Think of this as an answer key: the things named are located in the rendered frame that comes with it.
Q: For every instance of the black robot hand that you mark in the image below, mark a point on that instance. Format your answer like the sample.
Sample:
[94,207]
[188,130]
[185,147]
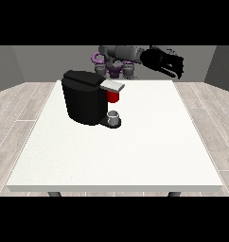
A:
[160,61]

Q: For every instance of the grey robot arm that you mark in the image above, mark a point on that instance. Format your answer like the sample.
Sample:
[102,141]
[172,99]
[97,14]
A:
[124,53]

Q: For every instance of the pale grey machine lid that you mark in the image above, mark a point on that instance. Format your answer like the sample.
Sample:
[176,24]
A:
[112,85]

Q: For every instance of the red pod holder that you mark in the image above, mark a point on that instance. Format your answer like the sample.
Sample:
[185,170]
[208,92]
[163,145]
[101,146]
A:
[112,96]

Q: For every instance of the black coffee machine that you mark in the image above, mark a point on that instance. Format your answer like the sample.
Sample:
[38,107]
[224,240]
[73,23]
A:
[83,100]

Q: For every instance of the grey robot trunk purple rings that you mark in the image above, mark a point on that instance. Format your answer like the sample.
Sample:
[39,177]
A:
[114,71]

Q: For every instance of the small grey cup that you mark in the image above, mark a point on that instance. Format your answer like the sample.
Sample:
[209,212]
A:
[113,117]

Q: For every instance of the dark table leg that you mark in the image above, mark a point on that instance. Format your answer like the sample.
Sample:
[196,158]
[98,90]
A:
[174,193]
[55,193]

